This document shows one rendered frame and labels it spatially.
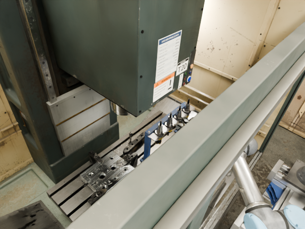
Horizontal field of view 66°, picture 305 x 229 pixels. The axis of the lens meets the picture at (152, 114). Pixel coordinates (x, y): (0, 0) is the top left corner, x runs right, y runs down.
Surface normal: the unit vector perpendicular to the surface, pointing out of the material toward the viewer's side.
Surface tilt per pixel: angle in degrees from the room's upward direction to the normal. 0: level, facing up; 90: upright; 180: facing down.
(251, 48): 90
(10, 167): 90
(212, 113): 0
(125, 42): 90
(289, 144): 0
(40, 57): 90
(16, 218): 24
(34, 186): 0
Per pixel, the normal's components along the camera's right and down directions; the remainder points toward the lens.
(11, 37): 0.76, 0.46
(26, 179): 0.06, -0.76
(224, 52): -0.65, 0.47
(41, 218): 0.32, -0.88
